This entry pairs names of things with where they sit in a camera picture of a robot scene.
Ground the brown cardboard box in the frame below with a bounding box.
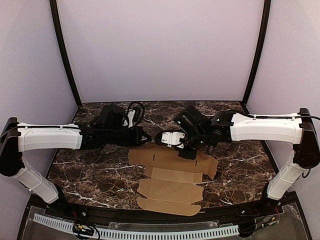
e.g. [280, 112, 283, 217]
[128, 145, 218, 217]

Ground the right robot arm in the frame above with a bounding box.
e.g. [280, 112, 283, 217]
[174, 105, 320, 201]

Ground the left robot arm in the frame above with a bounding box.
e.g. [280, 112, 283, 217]
[0, 104, 152, 205]

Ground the small circuit board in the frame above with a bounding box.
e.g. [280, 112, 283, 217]
[72, 223, 95, 236]

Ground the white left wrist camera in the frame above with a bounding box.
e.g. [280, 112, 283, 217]
[122, 101, 145, 128]

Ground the black front rail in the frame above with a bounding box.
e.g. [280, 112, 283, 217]
[46, 201, 284, 225]

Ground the white slotted cable duct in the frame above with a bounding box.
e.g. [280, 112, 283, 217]
[32, 213, 240, 240]

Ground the left black frame post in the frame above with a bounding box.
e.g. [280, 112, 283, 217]
[49, 0, 82, 108]

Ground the black frame post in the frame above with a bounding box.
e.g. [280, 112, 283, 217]
[49, 0, 82, 108]
[241, 0, 272, 107]

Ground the right black frame post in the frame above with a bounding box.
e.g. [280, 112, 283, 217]
[241, 0, 272, 107]

